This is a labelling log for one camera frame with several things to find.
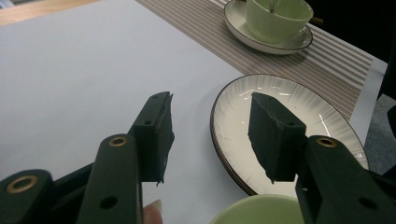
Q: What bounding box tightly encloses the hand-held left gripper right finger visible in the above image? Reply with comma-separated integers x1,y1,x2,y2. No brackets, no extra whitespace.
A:
247,91,396,224

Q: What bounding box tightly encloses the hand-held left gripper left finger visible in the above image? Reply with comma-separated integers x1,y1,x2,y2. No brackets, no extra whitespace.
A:
76,91,176,224

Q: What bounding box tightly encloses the green bowl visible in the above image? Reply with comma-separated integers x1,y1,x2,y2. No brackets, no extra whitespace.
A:
209,194,301,224
246,0,315,44
223,0,314,56

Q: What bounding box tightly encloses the white plate with dark rim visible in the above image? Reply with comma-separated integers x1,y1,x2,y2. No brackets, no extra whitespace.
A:
209,73,370,198
210,124,260,197

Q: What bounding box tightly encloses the striped brown placemat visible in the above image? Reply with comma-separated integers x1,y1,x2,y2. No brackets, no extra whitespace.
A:
134,0,375,122

